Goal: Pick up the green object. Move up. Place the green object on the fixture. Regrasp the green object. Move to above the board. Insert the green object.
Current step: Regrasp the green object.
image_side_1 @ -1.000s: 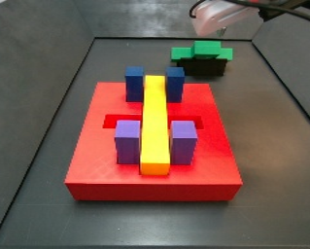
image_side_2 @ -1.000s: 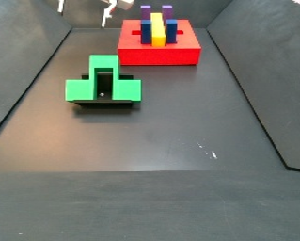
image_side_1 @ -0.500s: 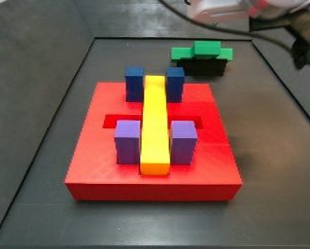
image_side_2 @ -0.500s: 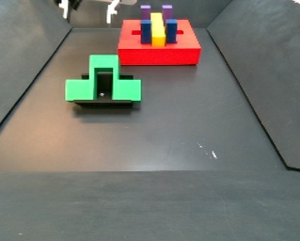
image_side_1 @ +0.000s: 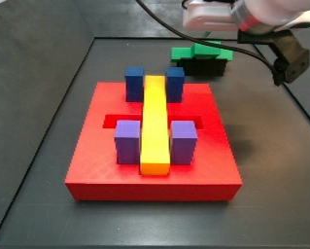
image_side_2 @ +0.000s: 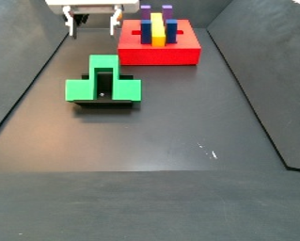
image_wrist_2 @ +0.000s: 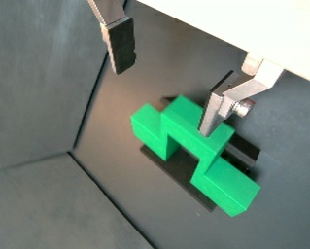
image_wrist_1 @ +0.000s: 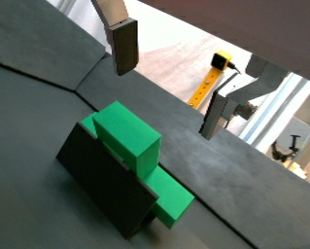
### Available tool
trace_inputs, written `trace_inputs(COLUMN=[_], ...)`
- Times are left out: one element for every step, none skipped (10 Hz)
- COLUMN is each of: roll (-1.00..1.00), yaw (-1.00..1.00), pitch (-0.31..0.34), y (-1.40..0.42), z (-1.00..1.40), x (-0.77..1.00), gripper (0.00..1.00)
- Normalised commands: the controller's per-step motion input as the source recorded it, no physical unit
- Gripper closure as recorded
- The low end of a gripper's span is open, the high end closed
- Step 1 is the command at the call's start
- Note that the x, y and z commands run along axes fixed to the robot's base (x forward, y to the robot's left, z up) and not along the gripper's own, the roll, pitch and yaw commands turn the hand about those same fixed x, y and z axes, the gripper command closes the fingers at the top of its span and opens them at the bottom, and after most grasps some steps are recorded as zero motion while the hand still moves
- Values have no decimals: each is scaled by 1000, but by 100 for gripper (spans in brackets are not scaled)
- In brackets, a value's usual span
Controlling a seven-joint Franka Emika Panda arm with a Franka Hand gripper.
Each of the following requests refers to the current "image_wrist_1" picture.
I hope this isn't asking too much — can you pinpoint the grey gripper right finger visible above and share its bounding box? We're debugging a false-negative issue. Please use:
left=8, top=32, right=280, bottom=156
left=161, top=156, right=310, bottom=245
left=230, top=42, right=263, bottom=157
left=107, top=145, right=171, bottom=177
left=199, top=54, right=288, bottom=140

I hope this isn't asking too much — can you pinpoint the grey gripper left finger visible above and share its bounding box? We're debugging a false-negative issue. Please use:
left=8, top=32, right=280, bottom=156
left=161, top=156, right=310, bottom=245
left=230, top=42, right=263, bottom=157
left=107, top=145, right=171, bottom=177
left=91, top=0, right=139, bottom=76

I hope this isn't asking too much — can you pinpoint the green bridge-shaped object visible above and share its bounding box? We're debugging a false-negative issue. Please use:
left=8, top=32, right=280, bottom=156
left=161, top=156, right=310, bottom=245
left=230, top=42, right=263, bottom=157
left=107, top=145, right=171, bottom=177
left=80, top=101, right=195, bottom=229

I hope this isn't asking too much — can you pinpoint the black angled fixture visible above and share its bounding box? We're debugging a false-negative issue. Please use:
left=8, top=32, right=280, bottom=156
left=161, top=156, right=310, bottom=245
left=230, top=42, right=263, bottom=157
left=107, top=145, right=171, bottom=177
left=58, top=123, right=158, bottom=239

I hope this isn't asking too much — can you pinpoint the yellow camera mount bracket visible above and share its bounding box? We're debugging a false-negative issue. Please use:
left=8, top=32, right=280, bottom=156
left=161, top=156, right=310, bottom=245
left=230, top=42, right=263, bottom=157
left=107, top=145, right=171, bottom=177
left=187, top=51, right=233, bottom=109

